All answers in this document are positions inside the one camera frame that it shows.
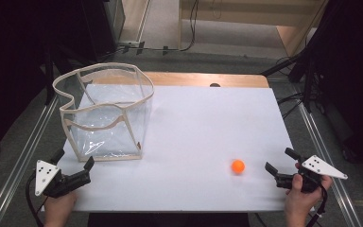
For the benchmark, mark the clear plastic bag beige trim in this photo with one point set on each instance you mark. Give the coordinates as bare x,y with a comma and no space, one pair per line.
107,126

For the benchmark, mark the person's left hand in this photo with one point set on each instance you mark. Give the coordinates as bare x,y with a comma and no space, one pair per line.
58,208

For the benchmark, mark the white board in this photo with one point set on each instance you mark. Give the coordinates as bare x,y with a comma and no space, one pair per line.
201,132

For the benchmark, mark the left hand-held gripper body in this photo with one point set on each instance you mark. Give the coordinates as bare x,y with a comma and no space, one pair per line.
63,183

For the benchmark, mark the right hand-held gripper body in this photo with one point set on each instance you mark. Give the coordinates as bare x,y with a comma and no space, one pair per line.
315,171

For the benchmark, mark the light wooden shelf unit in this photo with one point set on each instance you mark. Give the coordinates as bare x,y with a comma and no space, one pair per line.
264,12

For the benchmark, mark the aluminium floor rail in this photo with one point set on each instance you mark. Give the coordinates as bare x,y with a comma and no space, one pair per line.
19,160
324,151

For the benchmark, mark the dark curtain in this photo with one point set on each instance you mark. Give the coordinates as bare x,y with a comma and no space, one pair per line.
353,78
28,47

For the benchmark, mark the black stand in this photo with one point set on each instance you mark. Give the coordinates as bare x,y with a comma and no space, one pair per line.
302,69
49,78

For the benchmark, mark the person's right hand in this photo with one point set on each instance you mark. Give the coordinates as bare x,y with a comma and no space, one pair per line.
302,203

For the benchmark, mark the orange ball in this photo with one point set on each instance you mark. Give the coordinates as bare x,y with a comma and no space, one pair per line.
238,166

